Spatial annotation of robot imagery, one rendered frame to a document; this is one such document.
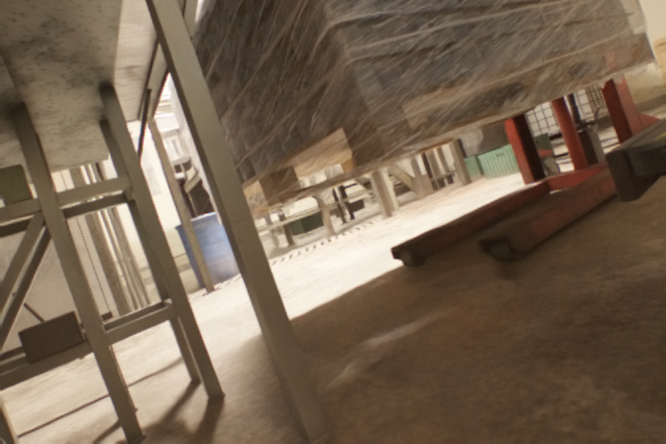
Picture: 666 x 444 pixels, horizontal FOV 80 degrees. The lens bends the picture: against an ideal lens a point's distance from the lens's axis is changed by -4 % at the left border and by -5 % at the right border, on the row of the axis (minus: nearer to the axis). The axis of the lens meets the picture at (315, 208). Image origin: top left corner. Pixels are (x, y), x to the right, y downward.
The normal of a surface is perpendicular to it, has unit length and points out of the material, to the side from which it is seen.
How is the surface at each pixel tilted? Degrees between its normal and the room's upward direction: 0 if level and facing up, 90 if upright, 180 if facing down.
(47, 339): 90
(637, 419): 0
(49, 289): 90
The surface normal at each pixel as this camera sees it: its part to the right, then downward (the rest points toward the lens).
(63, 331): 0.46, -0.16
